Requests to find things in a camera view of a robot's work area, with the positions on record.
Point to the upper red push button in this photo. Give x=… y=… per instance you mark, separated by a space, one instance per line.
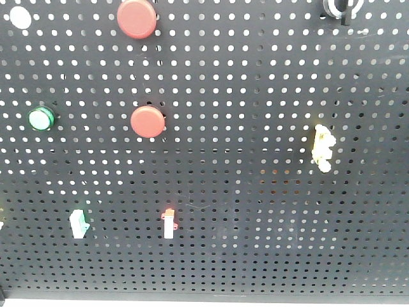
x=137 y=18

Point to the green white toggle switch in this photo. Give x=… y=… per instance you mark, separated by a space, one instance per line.
x=78 y=224

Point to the red white toggle switch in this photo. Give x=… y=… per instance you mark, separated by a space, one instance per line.
x=169 y=225

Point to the white standing desk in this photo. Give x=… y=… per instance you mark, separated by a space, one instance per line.
x=71 y=303

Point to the red push button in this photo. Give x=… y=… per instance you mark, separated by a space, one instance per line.
x=147 y=122
x=137 y=18

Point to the green push button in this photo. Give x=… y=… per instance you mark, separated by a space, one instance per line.
x=41 y=118

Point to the lower red push button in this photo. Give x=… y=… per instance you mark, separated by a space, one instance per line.
x=147 y=122

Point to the yellow toggle switch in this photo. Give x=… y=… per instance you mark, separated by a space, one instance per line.
x=321 y=152

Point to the black perforated pegboard panel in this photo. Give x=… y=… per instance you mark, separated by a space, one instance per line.
x=242 y=85

